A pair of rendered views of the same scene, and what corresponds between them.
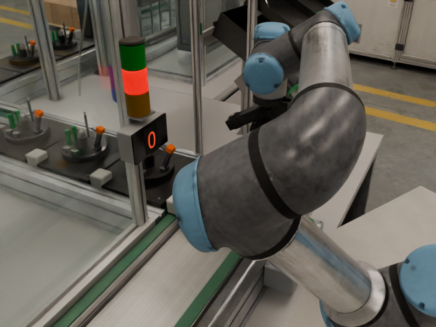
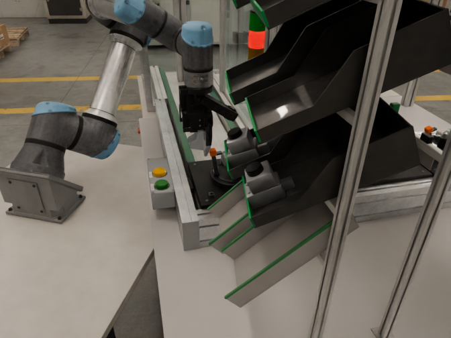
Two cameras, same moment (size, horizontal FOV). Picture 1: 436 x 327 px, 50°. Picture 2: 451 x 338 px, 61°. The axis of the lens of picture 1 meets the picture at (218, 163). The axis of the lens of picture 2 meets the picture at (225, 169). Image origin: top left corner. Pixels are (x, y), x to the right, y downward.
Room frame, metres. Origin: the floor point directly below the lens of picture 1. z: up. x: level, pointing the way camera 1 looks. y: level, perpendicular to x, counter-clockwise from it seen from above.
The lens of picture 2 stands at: (1.71, -0.71, 1.61)
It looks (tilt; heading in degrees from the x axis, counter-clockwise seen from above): 32 degrees down; 137
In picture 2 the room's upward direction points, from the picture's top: 1 degrees clockwise
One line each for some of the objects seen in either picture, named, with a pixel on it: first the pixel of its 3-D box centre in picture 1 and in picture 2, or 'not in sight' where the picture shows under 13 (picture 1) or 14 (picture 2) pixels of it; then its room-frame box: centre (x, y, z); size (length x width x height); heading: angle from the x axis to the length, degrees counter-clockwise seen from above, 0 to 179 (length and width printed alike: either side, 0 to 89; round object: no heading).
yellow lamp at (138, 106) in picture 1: (137, 102); (256, 55); (0.90, 0.17, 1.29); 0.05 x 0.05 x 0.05
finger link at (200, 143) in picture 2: not in sight; (199, 144); (0.98, -0.13, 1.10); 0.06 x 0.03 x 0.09; 61
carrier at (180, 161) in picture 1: (148, 157); not in sight; (1.13, 0.19, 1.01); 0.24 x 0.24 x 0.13; 61
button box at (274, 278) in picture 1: (294, 251); (160, 181); (0.83, -0.18, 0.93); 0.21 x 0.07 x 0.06; 151
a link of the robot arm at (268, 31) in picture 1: (270, 51); (196, 46); (0.96, -0.11, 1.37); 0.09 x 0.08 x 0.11; 167
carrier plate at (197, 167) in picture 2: not in sight; (232, 180); (1.01, -0.03, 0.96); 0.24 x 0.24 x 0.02; 61
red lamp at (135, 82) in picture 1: (135, 78); (256, 38); (0.90, 0.17, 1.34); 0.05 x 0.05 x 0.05
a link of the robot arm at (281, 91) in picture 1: (270, 85); (198, 78); (0.97, -0.12, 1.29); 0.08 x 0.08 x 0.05
